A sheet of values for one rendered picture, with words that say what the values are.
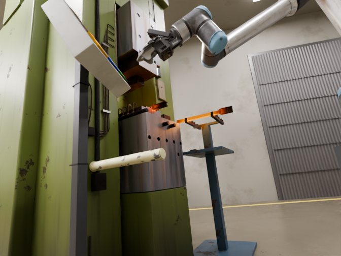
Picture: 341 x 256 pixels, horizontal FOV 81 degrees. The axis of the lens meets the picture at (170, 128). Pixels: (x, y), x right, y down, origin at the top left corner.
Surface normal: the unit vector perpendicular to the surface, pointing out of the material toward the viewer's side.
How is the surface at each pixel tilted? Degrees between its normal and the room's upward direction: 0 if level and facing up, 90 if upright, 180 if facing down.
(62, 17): 90
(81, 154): 90
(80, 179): 90
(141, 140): 90
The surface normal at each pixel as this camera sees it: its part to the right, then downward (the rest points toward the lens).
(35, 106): 0.82, -0.22
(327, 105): -0.18, -0.23
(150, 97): -0.56, -0.16
